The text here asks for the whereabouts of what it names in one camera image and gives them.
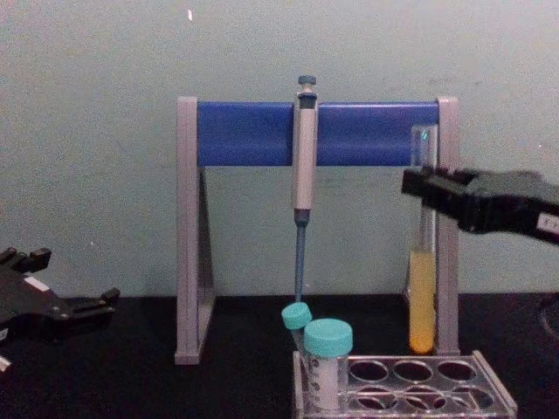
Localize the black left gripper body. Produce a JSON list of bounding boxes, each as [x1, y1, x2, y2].
[[0, 264, 108, 347]]

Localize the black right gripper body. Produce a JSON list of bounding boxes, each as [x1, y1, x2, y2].
[[457, 168, 559, 249]]

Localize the glass tube with yellow liquid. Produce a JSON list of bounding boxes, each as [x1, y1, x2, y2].
[[407, 124, 439, 355]]

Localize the black table cloth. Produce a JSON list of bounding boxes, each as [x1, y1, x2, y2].
[[0, 292, 559, 419]]

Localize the grey pipette with blue tip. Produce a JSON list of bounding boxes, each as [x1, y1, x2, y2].
[[291, 74, 321, 306]]

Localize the small tube with teal cap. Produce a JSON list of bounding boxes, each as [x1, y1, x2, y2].
[[280, 302, 314, 351]]

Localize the large tube with teal cap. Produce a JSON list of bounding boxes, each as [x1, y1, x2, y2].
[[302, 318, 355, 412]]

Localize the grey and blue pipette stand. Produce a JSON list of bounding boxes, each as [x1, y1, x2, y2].
[[174, 96, 462, 366]]

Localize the clear acrylic tube rack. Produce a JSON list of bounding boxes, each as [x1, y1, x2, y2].
[[291, 348, 519, 419]]

